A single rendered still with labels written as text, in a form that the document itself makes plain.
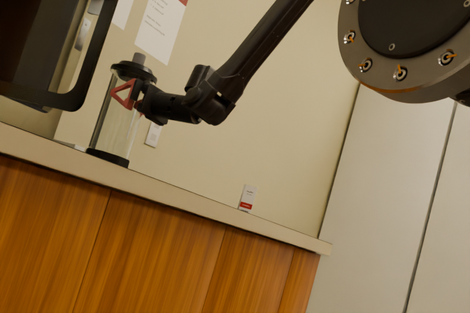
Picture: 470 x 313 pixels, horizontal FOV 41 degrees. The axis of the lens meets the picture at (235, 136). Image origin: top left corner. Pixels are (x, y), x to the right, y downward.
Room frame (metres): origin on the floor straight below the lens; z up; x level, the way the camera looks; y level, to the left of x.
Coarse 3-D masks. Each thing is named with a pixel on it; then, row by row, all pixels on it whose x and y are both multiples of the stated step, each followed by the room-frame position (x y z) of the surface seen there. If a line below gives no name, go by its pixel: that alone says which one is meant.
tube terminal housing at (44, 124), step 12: (0, 96) 1.22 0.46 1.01; (0, 108) 1.23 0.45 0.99; (12, 108) 1.25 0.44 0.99; (24, 108) 1.28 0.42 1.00; (48, 108) 1.36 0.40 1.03; (0, 120) 1.24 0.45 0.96; (12, 120) 1.26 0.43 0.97; (24, 120) 1.29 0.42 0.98; (36, 120) 1.31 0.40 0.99; (48, 120) 1.34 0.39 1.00; (36, 132) 1.32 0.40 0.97; (48, 132) 1.35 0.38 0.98
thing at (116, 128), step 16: (112, 64) 1.39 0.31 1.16; (112, 80) 1.39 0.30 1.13; (128, 80) 1.37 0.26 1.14; (144, 80) 1.38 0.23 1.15; (112, 112) 1.37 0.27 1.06; (128, 112) 1.37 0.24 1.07; (96, 128) 1.39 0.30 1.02; (112, 128) 1.37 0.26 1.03; (128, 128) 1.38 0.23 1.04; (96, 144) 1.37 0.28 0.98; (112, 144) 1.37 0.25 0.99; (128, 144) 1.39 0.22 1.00
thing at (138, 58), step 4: (136, 52) 1.41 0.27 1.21; (136, 56) 1.40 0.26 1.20; (140, 56) 1.40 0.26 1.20; (144, 56) 1.41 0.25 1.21; (132, 60) 1.41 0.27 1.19; (136, 60) 1.40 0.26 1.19; (140, 60) 1.40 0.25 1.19; (144, 60) 1.41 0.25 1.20; (128, 64) 1.37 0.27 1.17; (132, 64) 1.37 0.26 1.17; (136, 64) 1.38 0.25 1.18; (140, 64) 1.38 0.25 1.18; (144, 68) 1.38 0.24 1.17; (148, 68) 1.40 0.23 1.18; (148, 72) 1.39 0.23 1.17
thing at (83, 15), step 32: (0, 0) 1.05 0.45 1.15; (32, 0) 1.02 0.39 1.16; (64, 0) 1.00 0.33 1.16; (96, 0) 0.97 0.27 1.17; (0, 32) 1.04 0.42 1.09; (32, 32) 1.01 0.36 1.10; (64, 32) 0.99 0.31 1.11; (96, 32) 0.96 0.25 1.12; (0, 64) 1.03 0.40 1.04; (32, 64) 1.00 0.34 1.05; (64, 64) 0.98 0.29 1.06; (96, 64) 0.96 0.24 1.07; (32, 96) 0.99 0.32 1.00; (64, 96) 0.97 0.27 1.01
